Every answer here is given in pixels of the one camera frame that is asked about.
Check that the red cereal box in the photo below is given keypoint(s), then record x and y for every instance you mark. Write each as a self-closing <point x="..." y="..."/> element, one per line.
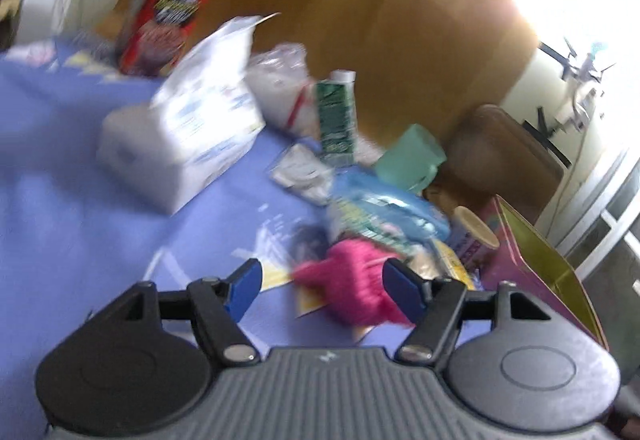
<point x="154" y="34"/>

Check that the clear plastic bag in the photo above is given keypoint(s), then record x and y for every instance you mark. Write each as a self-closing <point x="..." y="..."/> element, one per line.
<point x="284" y="90"/>

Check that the blue patterned tablecloth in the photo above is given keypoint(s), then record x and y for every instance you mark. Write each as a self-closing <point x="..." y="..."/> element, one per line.
<point x="73" y="237"/>

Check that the white power strip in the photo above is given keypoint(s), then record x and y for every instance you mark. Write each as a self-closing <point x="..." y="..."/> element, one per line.
<point x="584" y="85"/>

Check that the pink macaron biscuit tin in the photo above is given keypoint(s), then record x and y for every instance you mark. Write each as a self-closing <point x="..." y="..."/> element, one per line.
<point x="525" y="258"/>

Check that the brown chair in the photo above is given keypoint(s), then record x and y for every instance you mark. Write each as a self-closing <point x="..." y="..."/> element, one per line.
<point x="490" y="154"/>

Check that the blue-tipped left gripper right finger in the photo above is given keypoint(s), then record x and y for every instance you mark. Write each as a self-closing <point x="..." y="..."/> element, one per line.
<point x="433" y="306"/>

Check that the small silver foil packet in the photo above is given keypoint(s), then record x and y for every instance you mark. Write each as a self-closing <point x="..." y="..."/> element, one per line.
<point x="301" y="172"/>

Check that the white tissue pack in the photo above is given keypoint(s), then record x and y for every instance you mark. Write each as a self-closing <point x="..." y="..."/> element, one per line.
<point x="201" y="121"/>

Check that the green white carton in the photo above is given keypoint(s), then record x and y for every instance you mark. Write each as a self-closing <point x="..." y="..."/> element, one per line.
<point x="337" y="117"/>

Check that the blue toothbrush case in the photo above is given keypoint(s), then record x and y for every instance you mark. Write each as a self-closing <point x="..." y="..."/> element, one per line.
<point x="362" y="206"/>

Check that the pink knitted soft item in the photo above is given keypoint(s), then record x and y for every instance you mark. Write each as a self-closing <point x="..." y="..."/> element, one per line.
<point x="350" y="281"/>

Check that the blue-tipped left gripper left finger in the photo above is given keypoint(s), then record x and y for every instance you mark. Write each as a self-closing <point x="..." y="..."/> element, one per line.
<point x="218" y="305"/>

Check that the paper cup with pink print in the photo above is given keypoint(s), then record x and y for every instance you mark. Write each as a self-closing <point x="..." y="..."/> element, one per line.
<point x="471" y="239"/>

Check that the mint green plastic cup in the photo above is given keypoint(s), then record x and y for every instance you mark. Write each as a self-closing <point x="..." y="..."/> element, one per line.
<point x="412" y="162"/>

